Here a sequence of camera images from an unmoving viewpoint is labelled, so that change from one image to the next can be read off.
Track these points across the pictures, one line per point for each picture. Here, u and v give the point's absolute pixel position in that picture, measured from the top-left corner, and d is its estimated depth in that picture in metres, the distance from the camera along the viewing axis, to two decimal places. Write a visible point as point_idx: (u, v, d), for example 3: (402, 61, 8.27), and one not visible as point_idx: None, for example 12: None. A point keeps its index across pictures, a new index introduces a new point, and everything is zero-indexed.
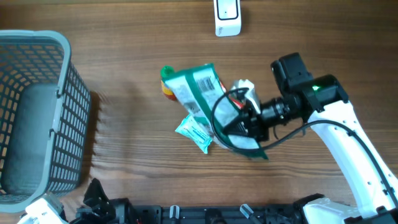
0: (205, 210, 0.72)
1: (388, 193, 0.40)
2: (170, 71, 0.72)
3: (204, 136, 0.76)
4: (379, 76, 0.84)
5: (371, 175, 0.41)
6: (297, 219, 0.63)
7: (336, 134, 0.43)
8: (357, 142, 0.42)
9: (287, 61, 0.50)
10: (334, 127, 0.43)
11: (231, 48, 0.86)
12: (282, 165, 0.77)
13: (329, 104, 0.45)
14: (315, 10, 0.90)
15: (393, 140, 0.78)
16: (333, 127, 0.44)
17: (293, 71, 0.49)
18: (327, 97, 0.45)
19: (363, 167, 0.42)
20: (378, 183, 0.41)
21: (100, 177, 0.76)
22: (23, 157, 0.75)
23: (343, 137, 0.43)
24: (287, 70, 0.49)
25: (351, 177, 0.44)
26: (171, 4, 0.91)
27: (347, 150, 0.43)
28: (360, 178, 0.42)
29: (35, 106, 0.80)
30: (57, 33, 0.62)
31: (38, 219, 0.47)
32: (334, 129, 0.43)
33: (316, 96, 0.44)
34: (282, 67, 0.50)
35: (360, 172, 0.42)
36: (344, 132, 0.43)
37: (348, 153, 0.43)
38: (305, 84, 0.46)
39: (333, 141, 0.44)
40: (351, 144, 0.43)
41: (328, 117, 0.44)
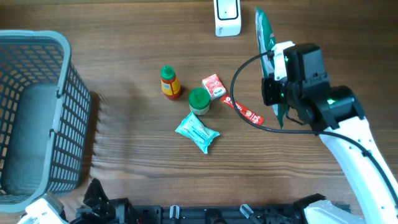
0: (205, 210, 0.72)
1: None
2: (170, 71, 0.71)
3: (204, 136, 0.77)
4: (379, 76, 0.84)
5: (387, 199, 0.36)
6: (297, 219, 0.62)
7: (349, 153, 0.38)
8: (372, 163, 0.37)
9: (306, 57, 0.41)
10: (347, 144, 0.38)
11: (231, 48, 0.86)
12: (282, 165, 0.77)
13: (344, 119, 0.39)
14: (314, 10, 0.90)
15: (393, 140, 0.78)
16: (347, 145, 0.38)
17: (311, 70, 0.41)
18: (343, 111, 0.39)
19: (375, 190, 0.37)
20: (393, 208, 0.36)
21: (100, 177, 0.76)
22: (23, 157, 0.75)
23: (357, 157, 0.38)
24: (305, 70, 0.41)
25: (360, 196, 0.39)
26: (171, 4, 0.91)
27: (360, 171, 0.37)
28: (372, 202, 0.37)
29: (35, 106, 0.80)
30: (57, 33, 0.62)
31: (38, 219, 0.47)
32: (347, 147, 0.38)
33: (331, 111, 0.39)
34: (298, 64, 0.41)
35: (373, 195, 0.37)
36: (359, 151, 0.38)
37: (360, 173, 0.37)
38: (319, 96, 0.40)
39: (344, 157, 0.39)
40: (365, 164, 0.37)
41: (344, 134, 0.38)
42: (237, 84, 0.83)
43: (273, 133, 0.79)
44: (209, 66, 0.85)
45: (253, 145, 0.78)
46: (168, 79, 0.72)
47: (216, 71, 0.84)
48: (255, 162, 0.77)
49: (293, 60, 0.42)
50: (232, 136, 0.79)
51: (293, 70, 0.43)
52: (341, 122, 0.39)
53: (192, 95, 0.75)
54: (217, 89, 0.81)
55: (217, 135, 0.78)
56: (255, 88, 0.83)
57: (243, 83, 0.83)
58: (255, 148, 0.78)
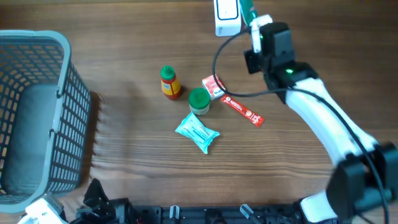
0: (205, 210, 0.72)
1: (354, 142, 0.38)
2: (170, 71, 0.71)
3: (204, 136, 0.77)
4: (379, 75, 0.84)
5: (341, 130, 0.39)
6: (297, 218, 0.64)
7: (306, 101, 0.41)
8: (326, 107, 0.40)
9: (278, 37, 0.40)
10: (303, 94, 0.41)
11: (232, 48, 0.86)
12: (282, 165, 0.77)
13: (303, 81, 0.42)
14: (314, 10, 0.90)
15: (393, 140, 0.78)
16: (303, 96, 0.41)
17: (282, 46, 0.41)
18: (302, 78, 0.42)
19: (331, 124, 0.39)
20: (346, 135, 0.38)
21: (100, 177, 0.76)
22: (23, 157, 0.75)
23: (312, 102, 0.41)
24: (275, 48, 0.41)
25: (324, 137, 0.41)
26: (171, 4, 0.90)
27: (317, 113, 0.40)
28: (330, 134, 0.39)
29: (35, 106, 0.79)
30: (57, 33, 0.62)
31: (38, 219, 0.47)
32: (305, 97, 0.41)
33: (293, 79, 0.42)
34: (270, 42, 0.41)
35: (329, 128, 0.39)
36: (314, 98, 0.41)
37: (318, 115, 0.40)
38: (282, 68, 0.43)
39: (303, 109, 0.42)
40: (319, 107, 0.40)
41: (302, 89, 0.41)
42: (237, 84, 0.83)
43: (273, 133, 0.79)
44: (209, 66, 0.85)
45: (253, 145, 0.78)
46: (168, 79, 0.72)
47: (216, 71, 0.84)
48: (255, 162, 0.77)
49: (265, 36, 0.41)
50: (232, 136, 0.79)
51: (267, 45, 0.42)
52: (299, 84, 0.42)
53: (192, 95, 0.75)
54: (217, 89, 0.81)
55: (217, 135, 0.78)
56: (255, 88, 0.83)
57: (243, 83, 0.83)
58: (255, 148, 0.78)
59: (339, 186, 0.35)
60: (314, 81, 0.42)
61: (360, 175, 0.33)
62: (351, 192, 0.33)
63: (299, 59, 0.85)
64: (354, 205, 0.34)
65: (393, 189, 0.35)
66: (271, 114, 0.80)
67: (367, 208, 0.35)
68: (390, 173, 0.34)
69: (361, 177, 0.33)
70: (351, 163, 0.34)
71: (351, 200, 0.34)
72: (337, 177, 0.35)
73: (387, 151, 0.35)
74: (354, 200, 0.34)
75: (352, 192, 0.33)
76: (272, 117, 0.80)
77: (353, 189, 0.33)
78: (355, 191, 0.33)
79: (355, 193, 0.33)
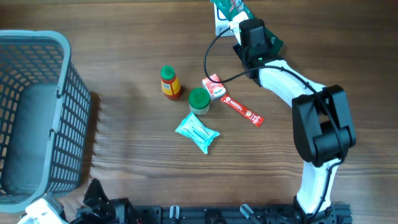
0: (205, 210, 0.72)
1: (306, 88, 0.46)
2: (170, 71, 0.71)
3: (204, 136, 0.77)
4: (379, 75, 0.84)
5: (296, 83, 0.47)
6: (297, 218, 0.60)
7: (270, 73, 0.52)
8: (286, 73, 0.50)
9: (254, 32, 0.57)
10: (268, 68, 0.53)
11: (231, 48, 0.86)
12: (282, 165, 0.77)
13: (270, 62, 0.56)
14: (314, 10, 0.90)
15: (392, 140, 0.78)
16: (269, 70, 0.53)
17: (257, 40, 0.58)
18: (272, 61, 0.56)
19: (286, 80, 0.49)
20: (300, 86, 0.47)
21: (100, 177, 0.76)
22: (23, 157, 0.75)
23: (275, 72, 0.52)
24: (251, 40, 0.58)
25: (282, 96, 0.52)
26: (171, 4, 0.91)
27: (277, 77, 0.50)
28: (287, 88, 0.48)
29: (34, 106, 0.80)
30: (57, 34, 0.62)
31: (38, 219, 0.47)
32: (269, 71, 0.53)
33: (262, 63, 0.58)
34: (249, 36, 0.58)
35: (285, 83, 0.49)
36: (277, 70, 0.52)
37: (278, 78, 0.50)
38: (255, 56, 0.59)
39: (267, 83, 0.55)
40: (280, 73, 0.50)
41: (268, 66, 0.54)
42: (237, 84, 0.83)
43: (273, 133, 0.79)
44: (209, 66, 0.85)
45: (253, 145, 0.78)
46: (168, 79, 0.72)
47: (216, 71, 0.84)
48: (255, 162, 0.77)
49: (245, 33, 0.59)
50: (232, 136, 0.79)
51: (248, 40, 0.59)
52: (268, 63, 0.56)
53: (192, 95, 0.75)
54: (217, 89, 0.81)
55: (217, 135, 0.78)
56: (255, 88, 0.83)
57: (243, 83, 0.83)
58: (255, 148, 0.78)
59: (298, 124, 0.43)
60: (279, 61, 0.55)
61: (311, 108, 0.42)
62: (305, 122, 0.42)
63: (299, 59, 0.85)
64: (311, 139, 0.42)
65: (347, 127, 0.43)
66: (271, 114, 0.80)
67: (326, 145, 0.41)
68: (338, 110, 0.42)
69: (311, 109, 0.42)
70: (303, 98, 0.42)
71: (307, 130, 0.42)
72: (294, 115, 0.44)
73: (334, 91, 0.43)
74: (309, 133, 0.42)
75: (305, 121, 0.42)
76: (271, 117, 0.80)
77: (305, 119, 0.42)
78: (308, 122, 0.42)
79: (308, 122, 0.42)
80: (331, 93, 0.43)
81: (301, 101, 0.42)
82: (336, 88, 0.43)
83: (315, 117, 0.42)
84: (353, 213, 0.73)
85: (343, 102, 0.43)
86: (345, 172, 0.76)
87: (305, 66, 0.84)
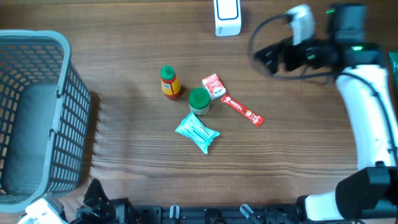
0: (205, 210, 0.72)
1: (391, 152, 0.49)
2: (170, 71, 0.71)
3: (204, 136, 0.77)
4: None
5: (383, 135, 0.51)
6: (297, 213, 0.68)
7: (362, 92, 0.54)
8: (378, 104, 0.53)
9: (347, 10, 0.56)
10: (360, 84, 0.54)
11: (231, 47, 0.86)
12: (282, 165, 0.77)
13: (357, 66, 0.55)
14: (315, 9, 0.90)
15: None
16: (359, 85, 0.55)
17: (348, 22, 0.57)
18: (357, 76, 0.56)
19: (374, 117, 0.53)
20: (385, 142, 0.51)
21: (100, 177, 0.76)
22: (23, 157, 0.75)
23: (366, 93, 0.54)
24: (344, 23, 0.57)
25: (355, 114, 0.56)
26: (171, 4, 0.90)
27: (368, 111, 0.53)
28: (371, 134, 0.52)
29: (34, 106, 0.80)
30: (57, 33, 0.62)
31: (38, 219, 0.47)
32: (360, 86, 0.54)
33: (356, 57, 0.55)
34: (339, 15, 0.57)
35: (370, 117, 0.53)
36: (369, 92, 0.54)
37: (367, 113, 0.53)
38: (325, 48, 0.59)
39: (356, 97, 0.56)
40: (371, 102, 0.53)
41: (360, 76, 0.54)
42: (237, 84, 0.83)
43: (273, 133, 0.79)
44: (209, 66, 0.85)
45: (253, 145, 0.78)
46: (168, 79, 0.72)
47: (216, 71, 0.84)
48: (256, 162, 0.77)
49: (337, 12, 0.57)
50: (232, 136, 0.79)
51: (332, 22, 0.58)
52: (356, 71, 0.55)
53: (192, 95, 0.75)
54: (217, 89, 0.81)
55: (217, 134, 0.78)
56: (254, 88, 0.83)
57: (243, 82, 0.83)
58: (255, 148, 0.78)
59: (359, 188, 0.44)
60: (379, 71, 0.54)
61: (382, 186, 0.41)
62: (368, 195, 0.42)
63: None
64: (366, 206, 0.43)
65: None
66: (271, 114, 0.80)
67: (374, 211, 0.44)
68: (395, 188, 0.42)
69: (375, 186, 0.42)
70: (379, 173, 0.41)
71: (366, 201, 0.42)
72: (361, 179, 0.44)
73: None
74: (370, 203, 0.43)
75: (370, 195, 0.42)
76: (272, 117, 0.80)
77: (369, 193, 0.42)
78: (371, 195, 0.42)
79: (372, 195, 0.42)
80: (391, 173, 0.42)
81: (375, 171, 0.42)
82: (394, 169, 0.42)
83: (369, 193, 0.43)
84: None
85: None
86: (344, 172, 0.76)
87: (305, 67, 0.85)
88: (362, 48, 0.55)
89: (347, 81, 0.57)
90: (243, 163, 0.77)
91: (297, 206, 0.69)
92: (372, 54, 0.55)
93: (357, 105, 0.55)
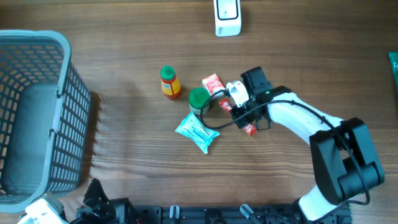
0: (205, 210, 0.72)
1: (322, 123, 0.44)
2: (170, 71, 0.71)
3: (204, 136, 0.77)
4: (379, 75, 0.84)
5: (311, 118, 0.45)
6: (297, 219, 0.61)
7: (282, 108, 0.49)
8: (300, 107, 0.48)
9: (252, 76, 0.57)
10: (278, 102, 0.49)
11: (231, 47, 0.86)
12: (282, 165, 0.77)
13: (278, 96, 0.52)
14: (314, 10, 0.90)
15: (392, 140, 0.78)
16: (278, 105, 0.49)
17: (257, 81, 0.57)
18: (280, 94, 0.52)
19: (300, 116, 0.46)
20: (315, 122, 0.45)
21: (100, 176, 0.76)
22: (23, 157, 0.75)
23: (285, 106, 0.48)
24: (254, 83, 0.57)
25: (296, 129, 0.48)
26: (171, 4, 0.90)
27: (291, 113, 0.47)
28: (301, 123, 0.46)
29: (34, 106, 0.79)
30: (57, 34, 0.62)
31: (38, 219, 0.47)
32: (279, 105, 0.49)
33: (271, 96, 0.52)
34: (249, 79, 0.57)
35: (300, 119, 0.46)
36: (288, 103, 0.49)
37: (293, 114, 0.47)
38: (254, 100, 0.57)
39: (282, 116, 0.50)
40: (293, 107, 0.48)
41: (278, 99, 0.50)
42: None
43: (273, 133, 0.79)
44: (209, 66, 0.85)
45: (253, 146, 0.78)
46: (168, 79, 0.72)
47: (216, 71, 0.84)
48: (255, 162, 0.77)
49: (247, 77, 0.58)
50: (232, 136, 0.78)
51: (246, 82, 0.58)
52: (275, 97, 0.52)
53: (192, 95, 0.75)
54: (217, 89, 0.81)
55: (217, 135, 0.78)
56: None
57: None
58: (255, 148, 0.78)
59: (318, 165, 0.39)
60: (288, 94, 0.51)
61: (329, 146, 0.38)
62: (324, 160, 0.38)
63: (299, 60, 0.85)
64: (333, 179, 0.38)
65: (377, 170, 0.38)
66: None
67: (348, 185, 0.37)
68: (362, 147, 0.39)
69: (331, 147, 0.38)
70: (321, 135, 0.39)
71: (329, 170, 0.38)
72: (312, 153, 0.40)
73: (356, 126, 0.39)
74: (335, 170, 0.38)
75: (326, 160, 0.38)
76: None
77: (325, 158, 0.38)
78: (328, 161, 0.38)
79: (326, 157, 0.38)
80: (352, 126, 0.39)
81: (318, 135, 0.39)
82: (358, 121, 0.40)
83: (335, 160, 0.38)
84: (353, 213, 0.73)
85: (365, 137, 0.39)
86: None
87: (304, 67, 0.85)
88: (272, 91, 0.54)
89: (270, 110, 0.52)
90: (244, 163, 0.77)
91: (295, 212, 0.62)
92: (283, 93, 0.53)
93: (286, 119, 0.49)
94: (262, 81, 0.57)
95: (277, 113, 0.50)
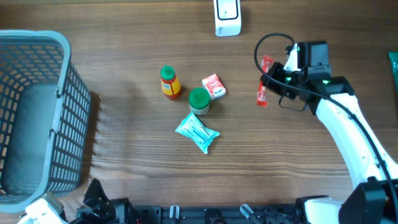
0: (205, 210, 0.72)
1: (379, 167, 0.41)
2: (170, 71, 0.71)
3: (204, 136, 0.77)
4: (379, 76, 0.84)
5: (367, 152, 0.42)
6: (297, 214, 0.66)
7: (338, 120, 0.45)
8: (357, 126, 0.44)
9: (313, 48, 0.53)
10: (336, 111, 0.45)
11: (231, 47, 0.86)
12: (282, 165, 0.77)
13: (337, 94, 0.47)
14: (314, 10, 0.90)
15: (393, 140, 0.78)
16: (335, 110, 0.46)
17: (314, 61, 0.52)
18: (340, 97, 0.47)
19: (357, 140, 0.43)
20: (371, 158, 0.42)
21: (100, 177, 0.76)
22: (23, 157, 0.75)
23: (344, 120, 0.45)
24: (310, 57, 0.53)
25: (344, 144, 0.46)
26: (171, 4, 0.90)
27: (347, 131, 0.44)
28: (356, 153, 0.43)
29: (35, 106, 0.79)
30: (57, 33, 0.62)
31: (38, 219, 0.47)
32: (337, 114, 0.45)
33: (326, 89, 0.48)
34: (307, 53, 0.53)
35: (356, 144, 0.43)
36: (347, 116, 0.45)
37: (348, 134, 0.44)
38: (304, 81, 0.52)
39: (334, 122, 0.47)
40: (354, 127, 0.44)
41: (336, 101, 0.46)
42: (237, 84, 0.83)
43: (273, 133, 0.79)
44: (209, 66, 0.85)
45: (253, 146, 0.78)
46: (168, 79, 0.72)
47: (216, 71, 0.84)
48: (255, 162, 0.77)
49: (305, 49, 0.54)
50: (232, 136, 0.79)
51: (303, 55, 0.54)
52: (333, 96, 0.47)
53: (192, 95, 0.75)
54: (217, 89, 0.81)
55: (217, 135, 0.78)
56: (254, 88, 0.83)
57: (243, 82, 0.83)
58: (255, 148, 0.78)
59: (357, 210, 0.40)
60: (349, 99, 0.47)
61: (379, 202, 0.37)
62: (367, 214, 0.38)
63: None
64: None
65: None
66: (284, 105, 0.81)
67: None
68: None
69: (380, 204, 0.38)
70: (372, 186, 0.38)
71: (368, 221, 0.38)
72: (357, 198, 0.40)
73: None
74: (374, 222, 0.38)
75: (369, 216, 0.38)
76: (285, 104, 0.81)
77: (369, 213, 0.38)
78: (374, 210, 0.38)
79: (371, 212, 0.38)
80: None
81: (371, 186, 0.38)
82: None
83: (377, 213, 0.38)
84: None
85: None
86: (344, 172, 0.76)
87: None
88: (329, 82, 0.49)
89: (319, 104, 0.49)
90: (244, 164, 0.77)
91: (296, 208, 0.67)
92: (338, 91, 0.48)
93: (338, 130, 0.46)
94: (321, 53, 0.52)
95: (329, 119, 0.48)
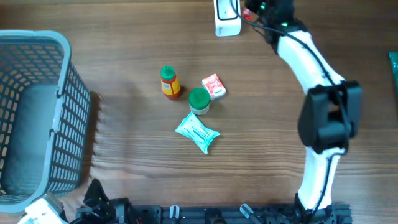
0: (205, 210, 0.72)
1: (326, 78, 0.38)
2: (170, 71, 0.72)
3: (204, 136, 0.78)
4: (379, 75, 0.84)
5: (316, 69, 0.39)
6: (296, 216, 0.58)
7: (291, 48, 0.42)
8: (308, 50, 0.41)
9: None
10: (290, 40, 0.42)
11: (231, 47, 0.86)
12: (282, 165, 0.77)
13: (295, 32, 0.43)
14: (314, 9, 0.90)
15: (393, 140, 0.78)
16: (290, 42, 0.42)
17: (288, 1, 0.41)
18: (296, 32, 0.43)
19: (306, 61, 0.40)
20: (320, 73, 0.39)
21: (100, 176, 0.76)
22: (23, 157, 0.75)
23: (296, 46, 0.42)
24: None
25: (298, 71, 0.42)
26: (171, 4, 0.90)
27: (298, 55, 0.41)
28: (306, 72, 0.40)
29: (34, 106, 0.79)
30: (56, 33, 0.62)
31: (38, 219, 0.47)
32: (290, 42, 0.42)
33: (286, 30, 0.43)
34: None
35: (305, 65, 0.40)
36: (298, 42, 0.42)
37: (300, 58, 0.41)
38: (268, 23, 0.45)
39: (288, 53, 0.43)
40: (303, 51, 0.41)
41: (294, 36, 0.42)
42: (237, 84, 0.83)
43: (273, 133, 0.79)
44: (209, 66, 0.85)
45: (253, 145, 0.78)
46: (168, 79, 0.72)
47: (216, 71, 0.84)
48: (255, 162, 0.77)
49: None
50: (232, 136, 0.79)
51: None
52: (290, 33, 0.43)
53: (192, 95, 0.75)
54: (217, 89, 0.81)
55: (217, 134, 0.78)
56: (254, 88, 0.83)
57: (243, 83, 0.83)
58: (255, 148, 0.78)
59: (306, 115, 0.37)
60: (303, 34, 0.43)
61: (323, 99, 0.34)
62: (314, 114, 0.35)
63: None
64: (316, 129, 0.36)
65: (354, 123, 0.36)
66: (285, 105, 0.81)
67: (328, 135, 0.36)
68: (351, 103, 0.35)
69: (325, 102, 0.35)
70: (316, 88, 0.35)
71: (315, 120, 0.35)
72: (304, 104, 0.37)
73: (353, 84, 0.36)
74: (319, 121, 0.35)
75: (316, 113, 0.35)
76: (285, 104, 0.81)
77: (315, 112, 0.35)
78: (319, 106, 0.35)
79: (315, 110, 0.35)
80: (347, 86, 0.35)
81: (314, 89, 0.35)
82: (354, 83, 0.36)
83: (324, 113, 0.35)
84: (353, 213, 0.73)
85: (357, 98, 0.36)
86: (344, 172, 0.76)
87: None
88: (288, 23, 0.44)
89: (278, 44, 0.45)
90: (244, 164, 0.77)
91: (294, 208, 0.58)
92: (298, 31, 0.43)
93: (293, 60, 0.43)
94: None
95: (284, 53, 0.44)
